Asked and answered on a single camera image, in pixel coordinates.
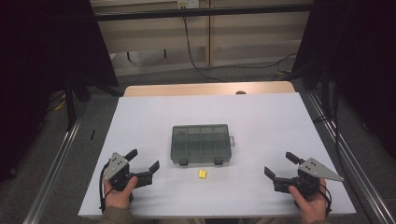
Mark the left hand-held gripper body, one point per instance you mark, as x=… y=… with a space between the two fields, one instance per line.
x=116 y=165

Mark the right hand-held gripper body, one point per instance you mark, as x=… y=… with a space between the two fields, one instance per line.
x=313 y=170

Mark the yellow foam earplug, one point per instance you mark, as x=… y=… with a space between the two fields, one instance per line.
x=200 y=174
x=204 y=174

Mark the smoky clear plastic organizer box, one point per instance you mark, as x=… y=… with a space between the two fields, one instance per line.
x=200 y=143

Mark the person's left hand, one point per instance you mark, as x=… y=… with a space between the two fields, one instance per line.
x=118 y=198

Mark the person's right hand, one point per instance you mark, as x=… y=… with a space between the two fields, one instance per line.
x=313 y=207

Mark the small black floor object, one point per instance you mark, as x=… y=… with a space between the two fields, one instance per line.
x=92 y=134

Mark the white table cover board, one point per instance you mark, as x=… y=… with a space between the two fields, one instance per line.
x=255 y=124

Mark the black metal stand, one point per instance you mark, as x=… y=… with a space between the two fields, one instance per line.
x=325 y=93
x=70 y=105

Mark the light wooden table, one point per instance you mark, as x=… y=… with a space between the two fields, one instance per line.
x=186 y=88

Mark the black curtain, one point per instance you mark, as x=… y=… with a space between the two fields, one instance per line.
x=37 y=62
x=364 y=62

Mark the light wooden vertical strip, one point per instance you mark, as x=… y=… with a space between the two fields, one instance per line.
x=209 y=34

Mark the black horizontal bar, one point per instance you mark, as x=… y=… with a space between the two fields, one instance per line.
x=202 y=12

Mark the aluminium floor rail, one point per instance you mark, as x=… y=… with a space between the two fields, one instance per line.
x=358 y=161
x=53 y=171

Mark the white wall socket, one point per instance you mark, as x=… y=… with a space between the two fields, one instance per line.
x=187 y=3

